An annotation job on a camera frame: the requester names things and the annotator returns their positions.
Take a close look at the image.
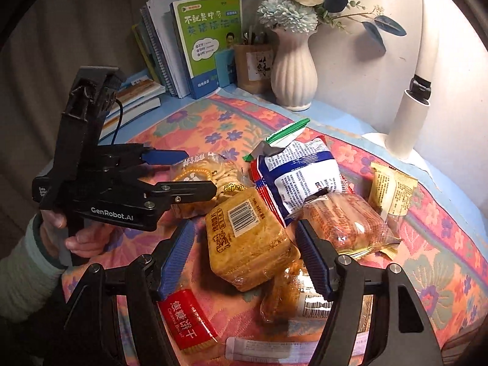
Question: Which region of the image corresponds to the round cookies clear pack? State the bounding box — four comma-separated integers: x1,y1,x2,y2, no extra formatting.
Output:
170,152,251,218

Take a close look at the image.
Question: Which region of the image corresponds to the brown bread loaf pack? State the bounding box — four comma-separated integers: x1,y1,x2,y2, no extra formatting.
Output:
205,188,300,292

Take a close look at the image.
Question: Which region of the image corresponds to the red biscuit packet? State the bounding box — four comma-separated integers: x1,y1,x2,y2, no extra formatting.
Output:
158,288,218,354

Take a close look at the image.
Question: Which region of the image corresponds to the barcode bread pack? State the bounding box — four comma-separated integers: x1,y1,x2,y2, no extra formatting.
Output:
260,260,373,325

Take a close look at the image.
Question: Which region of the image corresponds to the clear orange snack pack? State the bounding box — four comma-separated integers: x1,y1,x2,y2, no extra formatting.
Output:
286,192,401,260

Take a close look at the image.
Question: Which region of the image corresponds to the blue white snack bag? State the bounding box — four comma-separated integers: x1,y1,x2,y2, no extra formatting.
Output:
250,135,350,226

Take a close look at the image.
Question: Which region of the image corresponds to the yellow snack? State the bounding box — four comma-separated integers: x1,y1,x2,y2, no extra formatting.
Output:
368,162,418,221

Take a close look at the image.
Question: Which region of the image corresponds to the left forearm green sleeve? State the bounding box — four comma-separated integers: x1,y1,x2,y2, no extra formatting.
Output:
1,213,67,322

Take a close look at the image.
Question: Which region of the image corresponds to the left hand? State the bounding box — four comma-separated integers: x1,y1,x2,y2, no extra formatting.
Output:
39,210,115,259

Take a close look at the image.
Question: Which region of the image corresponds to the flat lying books stack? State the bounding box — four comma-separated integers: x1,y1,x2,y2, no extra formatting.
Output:
99,74,165,140

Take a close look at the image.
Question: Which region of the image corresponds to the floral orange table cloth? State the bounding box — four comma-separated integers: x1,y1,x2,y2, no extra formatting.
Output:
61,91,487,365

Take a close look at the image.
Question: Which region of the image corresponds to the green white snack packet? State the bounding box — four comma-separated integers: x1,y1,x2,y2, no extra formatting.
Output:
243,118,310,163

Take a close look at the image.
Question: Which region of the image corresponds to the upright books stack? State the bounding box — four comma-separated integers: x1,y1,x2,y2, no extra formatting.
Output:
140,0,190,98

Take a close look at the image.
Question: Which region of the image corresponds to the brown pen holder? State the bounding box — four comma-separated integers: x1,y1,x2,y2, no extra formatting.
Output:
233,44,274,94

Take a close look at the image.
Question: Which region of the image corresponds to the green cover book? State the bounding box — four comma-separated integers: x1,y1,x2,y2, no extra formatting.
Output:
170,0,242,99

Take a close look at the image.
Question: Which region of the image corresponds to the white ribbed vase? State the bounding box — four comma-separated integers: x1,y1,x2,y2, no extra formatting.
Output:
271,28,318,112

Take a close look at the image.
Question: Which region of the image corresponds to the white desk lamp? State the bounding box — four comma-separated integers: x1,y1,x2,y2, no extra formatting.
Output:
362,0,439,165

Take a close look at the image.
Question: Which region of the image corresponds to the artificial flower bouquet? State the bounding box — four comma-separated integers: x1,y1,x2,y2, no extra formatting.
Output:
257,0,407,49

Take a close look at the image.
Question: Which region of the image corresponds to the black cable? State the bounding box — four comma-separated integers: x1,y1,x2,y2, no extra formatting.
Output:
110,98,124,145

